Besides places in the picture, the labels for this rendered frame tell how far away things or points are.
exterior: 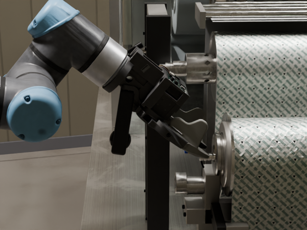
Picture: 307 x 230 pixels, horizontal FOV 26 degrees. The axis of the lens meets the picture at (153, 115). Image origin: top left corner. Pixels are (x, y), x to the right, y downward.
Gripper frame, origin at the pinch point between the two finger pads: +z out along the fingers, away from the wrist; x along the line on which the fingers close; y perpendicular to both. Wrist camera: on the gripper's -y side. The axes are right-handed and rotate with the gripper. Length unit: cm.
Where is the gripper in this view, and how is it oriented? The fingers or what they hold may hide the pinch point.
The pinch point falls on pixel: (198, 150)
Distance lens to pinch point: 114.8
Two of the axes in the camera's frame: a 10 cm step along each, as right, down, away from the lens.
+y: 6.4, -7.3, -2.4
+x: -0.4, -3.4, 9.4
